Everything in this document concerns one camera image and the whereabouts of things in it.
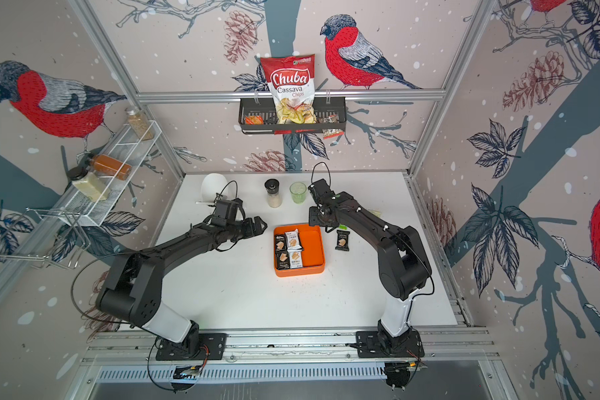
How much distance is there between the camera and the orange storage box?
0.88 meters

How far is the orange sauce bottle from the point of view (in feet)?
2.38

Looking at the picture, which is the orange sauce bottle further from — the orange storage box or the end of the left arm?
the orange storage box

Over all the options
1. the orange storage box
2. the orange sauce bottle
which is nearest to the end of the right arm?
the orange storage box

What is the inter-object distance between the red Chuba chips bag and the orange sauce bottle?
0.53 m

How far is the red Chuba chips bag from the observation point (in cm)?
81
